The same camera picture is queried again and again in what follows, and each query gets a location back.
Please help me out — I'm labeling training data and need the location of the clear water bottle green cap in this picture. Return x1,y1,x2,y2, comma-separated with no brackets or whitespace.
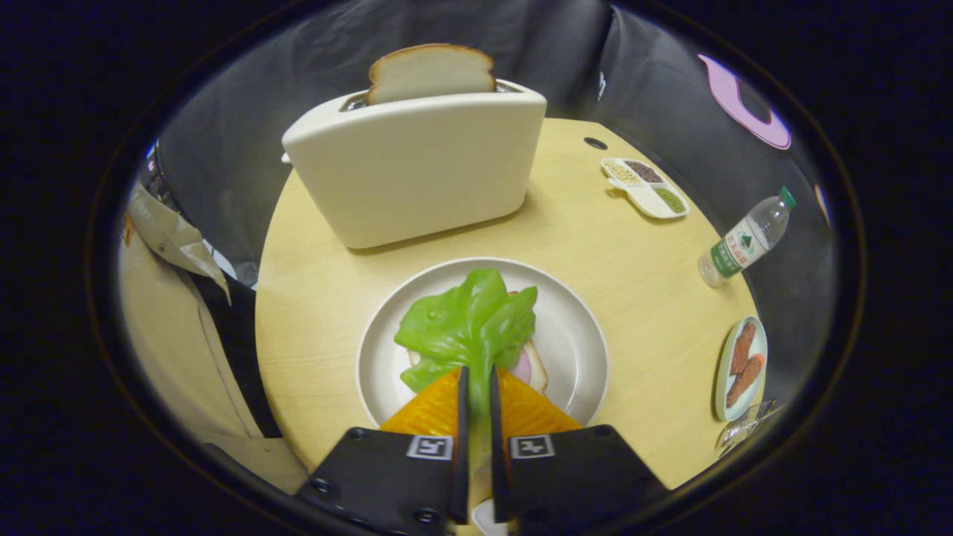
698,186,797,288

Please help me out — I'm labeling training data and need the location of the green lettuce leaf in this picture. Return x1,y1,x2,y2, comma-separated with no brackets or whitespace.
395,268,538,507

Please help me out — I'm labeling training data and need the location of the large cream round plate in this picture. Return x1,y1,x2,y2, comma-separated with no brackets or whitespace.
356,257,610,429

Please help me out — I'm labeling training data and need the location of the white toaster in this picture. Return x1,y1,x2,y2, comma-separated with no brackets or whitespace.
281,79,548,249

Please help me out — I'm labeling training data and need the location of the clear utensil holder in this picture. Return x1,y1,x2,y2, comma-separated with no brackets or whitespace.
716,401,783,451

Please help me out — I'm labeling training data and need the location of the bread slice with brown crust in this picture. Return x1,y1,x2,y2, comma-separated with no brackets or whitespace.
365,43,497,106

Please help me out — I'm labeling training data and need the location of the small white oval plate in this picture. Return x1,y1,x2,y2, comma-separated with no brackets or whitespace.
472,499,509,536

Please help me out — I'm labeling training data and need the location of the person's beige jacket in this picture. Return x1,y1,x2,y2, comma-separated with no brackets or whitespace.
119,182,310,492

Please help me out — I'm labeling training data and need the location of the light blue plate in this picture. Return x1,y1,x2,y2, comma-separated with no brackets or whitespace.
715,316,768,422

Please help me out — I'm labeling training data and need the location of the reddish brown meat piece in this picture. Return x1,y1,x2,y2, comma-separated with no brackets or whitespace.
726,354,765,409

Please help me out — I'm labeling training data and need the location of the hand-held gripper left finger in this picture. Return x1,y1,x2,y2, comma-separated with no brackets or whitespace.
298,365,470,536

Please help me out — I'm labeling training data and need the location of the square white bread slice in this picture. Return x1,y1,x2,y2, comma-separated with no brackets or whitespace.
408,339,549,394

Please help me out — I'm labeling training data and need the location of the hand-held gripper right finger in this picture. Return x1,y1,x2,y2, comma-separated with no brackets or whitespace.
489,365,669,536

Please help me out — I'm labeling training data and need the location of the white divided dish of beans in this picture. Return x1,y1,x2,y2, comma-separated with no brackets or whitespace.
601,157,690,220

